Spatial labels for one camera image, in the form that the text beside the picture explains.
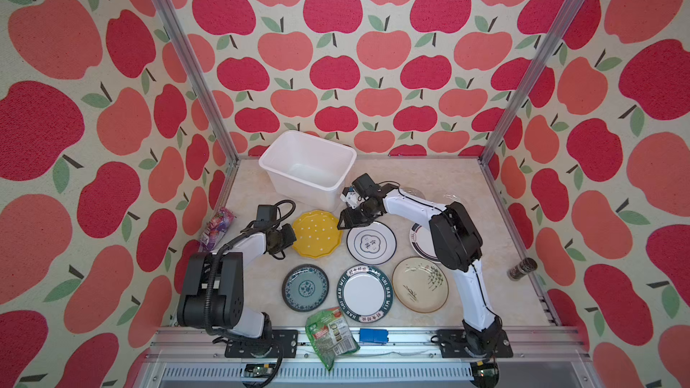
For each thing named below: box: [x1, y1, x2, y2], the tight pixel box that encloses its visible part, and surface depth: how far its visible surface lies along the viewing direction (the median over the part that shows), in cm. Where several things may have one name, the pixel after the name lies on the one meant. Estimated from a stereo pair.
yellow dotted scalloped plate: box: [292, 210, 343, 260], surface depth 98 cm
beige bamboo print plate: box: [391, 256, 451, 314], surface depth 86 cm
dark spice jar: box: [506, 256, 539, 282], surface depth 81 cm
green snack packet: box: [304, 306, 361, 371], surface depth 76 cm
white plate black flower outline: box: [345, 220, 398, 265], surface depth 95 cm
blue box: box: [358, 327, 390, 344], surface depth 78 cm
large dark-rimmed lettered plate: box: [336, 264, 394, 323], surface depth 84 cm
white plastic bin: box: [258, 130, 358, 212], surface depth 106 cm
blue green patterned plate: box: [282, 263, 330, 313], surface depth 86 cm
